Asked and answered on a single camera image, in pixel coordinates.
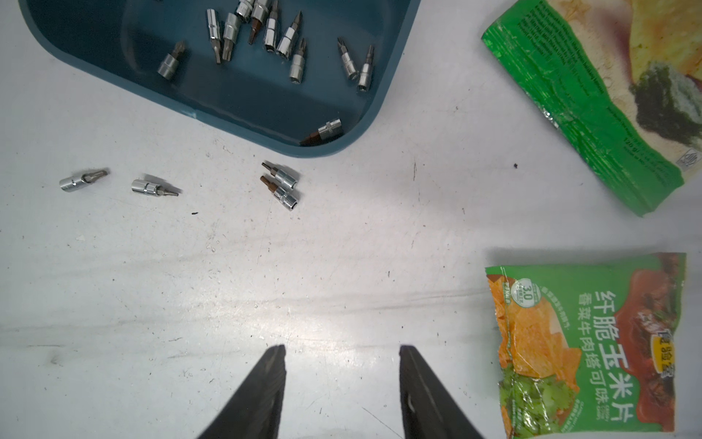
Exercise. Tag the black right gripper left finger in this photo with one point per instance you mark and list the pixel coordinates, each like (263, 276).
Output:
(255, 409)

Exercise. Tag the dark teal plastic storage box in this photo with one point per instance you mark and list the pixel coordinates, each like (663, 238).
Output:
(251, 96)

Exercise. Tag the small green snack packet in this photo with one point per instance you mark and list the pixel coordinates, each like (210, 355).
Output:
(588, 347)

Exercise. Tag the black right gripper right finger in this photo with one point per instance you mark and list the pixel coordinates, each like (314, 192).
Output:
(428, 410)

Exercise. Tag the green Chuba cassava chips bag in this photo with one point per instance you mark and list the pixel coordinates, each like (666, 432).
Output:
(620, 79)

